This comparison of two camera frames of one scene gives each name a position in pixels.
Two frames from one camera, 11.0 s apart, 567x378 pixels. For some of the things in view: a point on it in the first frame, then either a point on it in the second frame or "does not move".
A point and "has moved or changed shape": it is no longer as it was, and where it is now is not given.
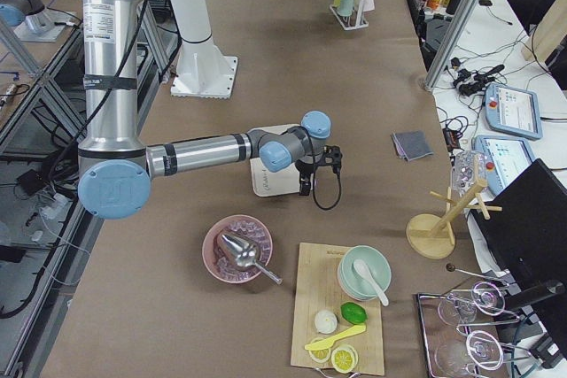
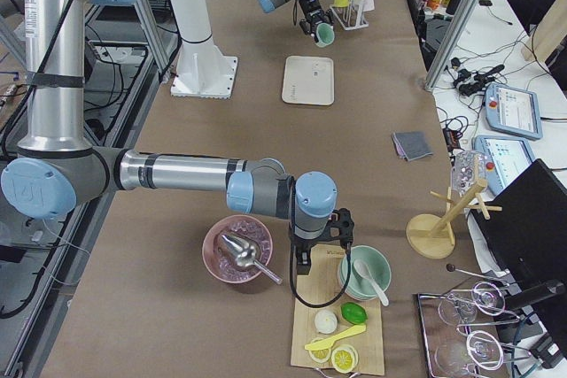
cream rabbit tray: [268, 182] has moved or changed shape
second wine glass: [482, 349] does not move
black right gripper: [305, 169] → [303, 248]
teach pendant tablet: [513, 111] does not move
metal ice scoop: [245, 253] does not move
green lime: [353, 312] does not move
